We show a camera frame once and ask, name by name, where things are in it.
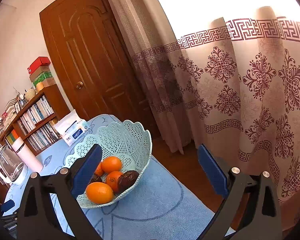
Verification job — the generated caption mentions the oval orange fruit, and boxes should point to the oval orange fruit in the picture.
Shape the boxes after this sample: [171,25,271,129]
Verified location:
[85,182,114,204]

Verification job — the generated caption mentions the small mandarin orange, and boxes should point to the small mandarin orange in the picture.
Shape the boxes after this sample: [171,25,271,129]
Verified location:
[94,162,104,177]

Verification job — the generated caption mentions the large round orange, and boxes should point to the large round orange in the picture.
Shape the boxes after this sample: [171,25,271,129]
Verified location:
[106,171,123,193]

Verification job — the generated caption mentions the pale orange round fruit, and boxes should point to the pale orange round fruit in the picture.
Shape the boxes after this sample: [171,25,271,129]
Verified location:
[101,156,122,174]

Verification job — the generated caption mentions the dark purple passion fruit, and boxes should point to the dark purple passion fruit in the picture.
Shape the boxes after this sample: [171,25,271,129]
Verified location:
[89,174,103,184]

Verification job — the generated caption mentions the pink thermos bottle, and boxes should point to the pink thermos bottle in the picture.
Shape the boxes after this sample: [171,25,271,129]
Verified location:
[12,137,43,173]

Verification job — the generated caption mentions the light blue patterned tablecloth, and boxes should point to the light blue patterned tablecloth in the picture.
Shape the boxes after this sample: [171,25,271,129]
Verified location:
[4,114,215,239]

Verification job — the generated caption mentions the wooden bookshelf with books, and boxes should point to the wooden bookshelf with books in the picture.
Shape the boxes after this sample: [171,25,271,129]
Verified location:
[0,85,70,155]

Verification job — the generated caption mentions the white tissue pack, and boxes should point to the white tissue pack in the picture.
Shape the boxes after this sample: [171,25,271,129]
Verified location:
[53,109,89,146]

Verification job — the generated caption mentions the woven round basket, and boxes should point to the woven round basket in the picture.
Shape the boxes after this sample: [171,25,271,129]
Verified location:
[25,88,36,101]

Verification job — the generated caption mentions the mint lattice fruit basket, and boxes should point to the mint lattice fruit basket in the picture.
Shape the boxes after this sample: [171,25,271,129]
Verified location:
[64,120,152,209]

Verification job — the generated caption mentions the patterned beige curtain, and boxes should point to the patterned beige curtain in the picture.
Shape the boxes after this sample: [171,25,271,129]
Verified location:
[108,0,300,229]

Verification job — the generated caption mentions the stacked coloured boxes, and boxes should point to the stacked coloured boxes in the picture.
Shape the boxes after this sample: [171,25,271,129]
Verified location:
[27,56,56,92]

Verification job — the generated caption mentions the brown wooden door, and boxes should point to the brown wooden door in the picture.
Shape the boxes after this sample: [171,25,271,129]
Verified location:
[39,0,160,138]

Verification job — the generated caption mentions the glass kettle white handle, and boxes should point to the glass kettle white handle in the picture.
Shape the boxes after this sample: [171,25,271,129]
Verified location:
[0,145,28,185]

